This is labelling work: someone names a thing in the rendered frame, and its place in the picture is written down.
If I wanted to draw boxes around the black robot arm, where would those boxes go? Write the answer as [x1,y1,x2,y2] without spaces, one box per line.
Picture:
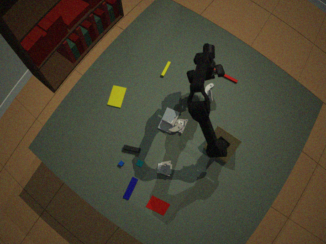
[188,43,230,157]

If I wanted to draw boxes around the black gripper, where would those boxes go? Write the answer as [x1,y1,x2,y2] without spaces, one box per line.
[187,64,225,83]

